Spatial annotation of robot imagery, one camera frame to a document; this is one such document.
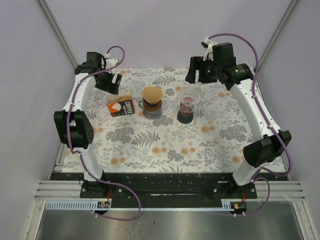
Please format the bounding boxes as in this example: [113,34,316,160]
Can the orange coffee filter box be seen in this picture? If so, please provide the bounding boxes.
[106,94,136,117]

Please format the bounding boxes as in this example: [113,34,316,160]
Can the wooden dripper ring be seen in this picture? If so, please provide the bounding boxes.
[142,101,162,113]

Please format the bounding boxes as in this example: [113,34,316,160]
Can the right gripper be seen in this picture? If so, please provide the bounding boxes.
[184,56,222,84]

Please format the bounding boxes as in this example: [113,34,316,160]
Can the brown filters in box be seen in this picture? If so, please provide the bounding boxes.
[108,91,132,103]

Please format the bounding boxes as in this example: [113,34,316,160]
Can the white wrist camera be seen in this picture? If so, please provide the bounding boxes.
[104,53,120,73]
[201,37,218,61]

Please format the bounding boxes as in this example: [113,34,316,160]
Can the white slotted cable duct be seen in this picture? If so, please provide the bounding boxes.
[45,200,112,211]

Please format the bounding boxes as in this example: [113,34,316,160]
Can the floral patterned table mat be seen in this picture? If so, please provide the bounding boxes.
[60,66,286,174]

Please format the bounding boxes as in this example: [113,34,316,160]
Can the brown paper coffee filter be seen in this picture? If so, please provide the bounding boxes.
[141,86,164,105]

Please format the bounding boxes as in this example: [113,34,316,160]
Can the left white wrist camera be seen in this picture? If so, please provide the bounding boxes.
[104,53,120,73]

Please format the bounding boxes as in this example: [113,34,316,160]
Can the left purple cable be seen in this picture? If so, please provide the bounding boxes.
[67,45,143,222]

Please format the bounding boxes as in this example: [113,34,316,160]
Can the clear plastic dripper cone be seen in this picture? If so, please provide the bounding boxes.
[179,86,200,113]

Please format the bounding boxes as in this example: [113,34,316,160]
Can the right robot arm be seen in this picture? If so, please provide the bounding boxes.
[185,39,292,198]

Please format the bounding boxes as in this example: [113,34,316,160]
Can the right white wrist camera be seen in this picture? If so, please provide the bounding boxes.
[201,37,218,61]

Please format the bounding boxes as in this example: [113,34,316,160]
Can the dark grey red-rimmed cup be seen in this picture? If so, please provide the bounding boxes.
[177,104,194,124]

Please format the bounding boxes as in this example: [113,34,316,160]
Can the aluminium frame rail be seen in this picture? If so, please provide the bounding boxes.
[36,0,78,69]

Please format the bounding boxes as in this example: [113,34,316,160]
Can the grey glass carafe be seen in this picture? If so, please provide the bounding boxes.
[138,99,163,119]

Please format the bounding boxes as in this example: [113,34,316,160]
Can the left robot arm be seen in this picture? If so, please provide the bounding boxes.
[53,52,122,198]

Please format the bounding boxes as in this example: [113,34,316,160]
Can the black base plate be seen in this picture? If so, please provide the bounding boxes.
[80,172,257,200]

